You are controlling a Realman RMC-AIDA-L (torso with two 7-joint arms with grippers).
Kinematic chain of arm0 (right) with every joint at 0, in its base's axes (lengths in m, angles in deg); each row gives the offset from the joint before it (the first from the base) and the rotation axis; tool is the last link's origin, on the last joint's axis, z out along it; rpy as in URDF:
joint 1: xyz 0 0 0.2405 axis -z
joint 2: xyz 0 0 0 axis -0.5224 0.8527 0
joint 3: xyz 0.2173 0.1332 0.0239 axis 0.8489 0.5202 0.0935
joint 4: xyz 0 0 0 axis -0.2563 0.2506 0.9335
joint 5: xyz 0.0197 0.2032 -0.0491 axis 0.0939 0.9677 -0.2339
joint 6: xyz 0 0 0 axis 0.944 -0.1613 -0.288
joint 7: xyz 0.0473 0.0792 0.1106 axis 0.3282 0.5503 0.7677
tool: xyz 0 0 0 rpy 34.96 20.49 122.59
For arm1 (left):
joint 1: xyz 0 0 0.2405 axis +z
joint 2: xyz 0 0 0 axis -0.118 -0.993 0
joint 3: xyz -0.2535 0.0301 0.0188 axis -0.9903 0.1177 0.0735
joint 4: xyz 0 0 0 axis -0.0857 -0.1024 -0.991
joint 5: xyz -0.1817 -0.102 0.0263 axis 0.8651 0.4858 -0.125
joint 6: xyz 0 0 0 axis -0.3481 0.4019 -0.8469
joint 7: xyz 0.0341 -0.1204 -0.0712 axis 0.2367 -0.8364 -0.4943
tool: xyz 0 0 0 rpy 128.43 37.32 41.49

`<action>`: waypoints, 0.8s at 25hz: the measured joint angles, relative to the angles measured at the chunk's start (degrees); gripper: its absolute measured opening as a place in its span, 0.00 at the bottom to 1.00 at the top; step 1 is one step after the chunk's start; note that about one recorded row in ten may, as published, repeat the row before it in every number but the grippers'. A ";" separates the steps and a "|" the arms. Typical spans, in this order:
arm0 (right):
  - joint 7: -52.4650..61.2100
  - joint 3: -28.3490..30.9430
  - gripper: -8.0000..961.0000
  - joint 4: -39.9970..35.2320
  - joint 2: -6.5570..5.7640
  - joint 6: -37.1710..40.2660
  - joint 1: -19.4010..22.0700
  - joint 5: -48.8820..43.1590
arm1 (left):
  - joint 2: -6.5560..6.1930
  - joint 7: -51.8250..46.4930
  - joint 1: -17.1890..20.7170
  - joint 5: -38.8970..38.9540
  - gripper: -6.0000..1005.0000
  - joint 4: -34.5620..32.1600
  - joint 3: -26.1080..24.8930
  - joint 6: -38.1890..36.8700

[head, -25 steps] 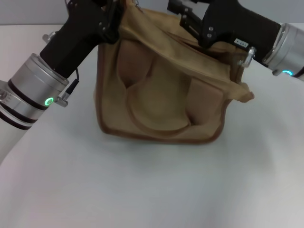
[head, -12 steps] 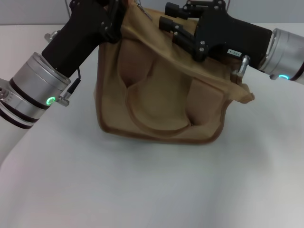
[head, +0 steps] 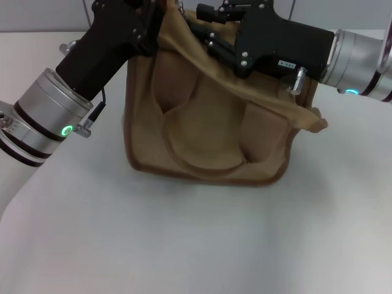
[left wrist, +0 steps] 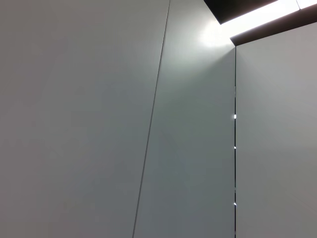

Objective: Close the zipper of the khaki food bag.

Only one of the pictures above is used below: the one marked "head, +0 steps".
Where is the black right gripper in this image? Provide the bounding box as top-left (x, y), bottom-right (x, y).
top-left (188, 0), bottom-right (336, 82)

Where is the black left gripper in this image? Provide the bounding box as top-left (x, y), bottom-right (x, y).
top-left (55, 0), bottom-right (165, 101)

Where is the silver metal zipper pull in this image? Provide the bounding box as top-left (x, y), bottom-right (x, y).
top-left (176, 0), bottom-right (188, 20)

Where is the khaki canvas food bag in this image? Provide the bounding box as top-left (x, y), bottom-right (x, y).
top-left (122, 0), bottom-right (329, 187)

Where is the silver round connector plug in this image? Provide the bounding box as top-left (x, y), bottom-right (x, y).
top-left (59, 39), bottom-right (81, 55)

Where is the red cable with silver plug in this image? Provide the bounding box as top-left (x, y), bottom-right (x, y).
top-left (289, 66), bottom-right (307, 94)

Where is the black cable with silver plug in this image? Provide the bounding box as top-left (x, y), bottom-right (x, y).
top-left (78, 88), bottom-right (107, 137)

